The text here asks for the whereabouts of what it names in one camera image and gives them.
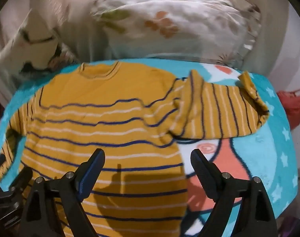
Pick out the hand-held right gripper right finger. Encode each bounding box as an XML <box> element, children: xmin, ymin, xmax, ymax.
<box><xmin>190</xmin><ymin>149</ymin><xmax>279</xmax><ymax>237</ymax></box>

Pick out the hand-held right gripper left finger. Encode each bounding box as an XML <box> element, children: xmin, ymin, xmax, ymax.
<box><xmin>19</xmin><ymin>149</ymin><xmax>106</xmax><ymax>237</ymax></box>

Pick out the yellow striped shirt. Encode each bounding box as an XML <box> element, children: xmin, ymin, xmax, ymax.
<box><xmin>0</xmin><ymin>62</ymin><xmax>270</xmax><ymax>237</ymax></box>

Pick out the blue printed blanket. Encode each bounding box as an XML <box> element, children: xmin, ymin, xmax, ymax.
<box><xmin>0</xmin><ymin>59</ymin><xmax>299</xmax><ymax>237</ymax></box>

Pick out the red cloth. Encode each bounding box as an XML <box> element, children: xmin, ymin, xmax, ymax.
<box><xmin>276</xmin><ymin>87</ymin><xmax>300</xmax><ymax>131</ymax></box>

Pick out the white floral pillow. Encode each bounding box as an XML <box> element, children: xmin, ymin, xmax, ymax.
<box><xmin>0</xmin><ymin>9</ymin><xmax>79</xmax><ymax>74</ymax></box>

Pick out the white leaf print pillow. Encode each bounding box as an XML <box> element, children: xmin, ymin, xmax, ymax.
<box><xmin>90</xmin><ymin>0</ymin><xmax>262</xmax><ymax>66</ymax></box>

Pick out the white curtain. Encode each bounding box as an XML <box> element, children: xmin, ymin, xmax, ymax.
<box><xmin>54</xmin><ymin>2</ymin><xmax>116</xmax><ymax>63</ymax></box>

